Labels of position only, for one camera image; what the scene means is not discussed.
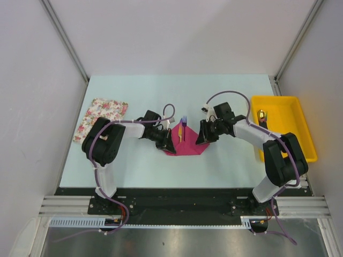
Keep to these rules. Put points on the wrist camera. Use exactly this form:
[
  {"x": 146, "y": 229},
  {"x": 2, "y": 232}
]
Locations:
[
  {"x": 167, "y": 122},
  {"x": 208, "y": 110}
]

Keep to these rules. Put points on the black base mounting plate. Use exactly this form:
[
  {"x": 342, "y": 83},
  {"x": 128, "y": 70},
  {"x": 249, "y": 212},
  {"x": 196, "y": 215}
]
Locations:
[{"x": 232, "y": 201}]

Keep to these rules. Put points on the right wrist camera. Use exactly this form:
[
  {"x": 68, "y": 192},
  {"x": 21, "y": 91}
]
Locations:
[{"x": 208, "y": 110}]

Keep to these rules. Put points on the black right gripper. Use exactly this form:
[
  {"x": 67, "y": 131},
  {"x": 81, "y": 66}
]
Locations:
[{"x": 204, "y": 136}]

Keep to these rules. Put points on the pink paper napkin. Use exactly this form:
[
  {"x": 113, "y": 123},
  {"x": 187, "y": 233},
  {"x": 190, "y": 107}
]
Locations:
[{"x": 187, "y": 147}]

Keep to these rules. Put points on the iridescent purple fork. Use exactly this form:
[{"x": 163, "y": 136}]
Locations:
[{"x": 184, "y": 125}]

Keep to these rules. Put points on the gold iridescent spoon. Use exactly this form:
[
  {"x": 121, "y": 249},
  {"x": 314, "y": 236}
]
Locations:
[{"x": 262, "y": 116}]

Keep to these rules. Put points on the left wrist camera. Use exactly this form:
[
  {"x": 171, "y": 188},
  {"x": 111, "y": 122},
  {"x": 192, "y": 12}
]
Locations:
[{"x": 167, "y": 122}]

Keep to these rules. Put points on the yellow plastic bin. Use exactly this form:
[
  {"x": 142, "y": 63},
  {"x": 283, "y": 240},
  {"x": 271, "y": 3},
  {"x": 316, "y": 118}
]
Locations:
[{"x": 284, "y": 114}]

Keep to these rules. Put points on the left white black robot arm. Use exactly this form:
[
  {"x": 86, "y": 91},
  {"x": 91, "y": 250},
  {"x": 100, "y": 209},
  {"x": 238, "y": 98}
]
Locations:
[{"x": 103, "y": 142}]

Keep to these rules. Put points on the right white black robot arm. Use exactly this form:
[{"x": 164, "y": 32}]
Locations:
[{"x": 284, "y": 159}]

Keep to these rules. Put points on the white slotted cable duct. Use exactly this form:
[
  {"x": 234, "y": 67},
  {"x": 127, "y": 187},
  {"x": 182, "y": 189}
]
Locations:
[{"x": 109, "y": 223}]

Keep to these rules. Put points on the iridescent rainbow knife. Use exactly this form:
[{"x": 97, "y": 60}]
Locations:
[{"x": 180, "y": 133}]

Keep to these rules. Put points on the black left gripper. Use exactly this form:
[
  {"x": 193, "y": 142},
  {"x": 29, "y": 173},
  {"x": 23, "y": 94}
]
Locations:
[{"x": 166, "y": 143}]

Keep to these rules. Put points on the floral patterned tray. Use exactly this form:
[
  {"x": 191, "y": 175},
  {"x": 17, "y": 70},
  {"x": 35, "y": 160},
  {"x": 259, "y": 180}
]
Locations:
[{"x": 105, "y": 108}]

